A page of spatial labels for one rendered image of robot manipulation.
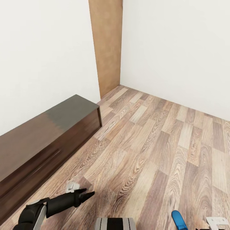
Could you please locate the sandal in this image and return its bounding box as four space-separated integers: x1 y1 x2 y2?
172 210 188 230

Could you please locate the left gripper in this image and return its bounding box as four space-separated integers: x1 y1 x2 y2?
58 188 95 213

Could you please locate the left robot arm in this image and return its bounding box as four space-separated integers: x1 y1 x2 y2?
12 181 95 230

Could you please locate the robot trunk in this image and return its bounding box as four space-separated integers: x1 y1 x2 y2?
94 218 136 230

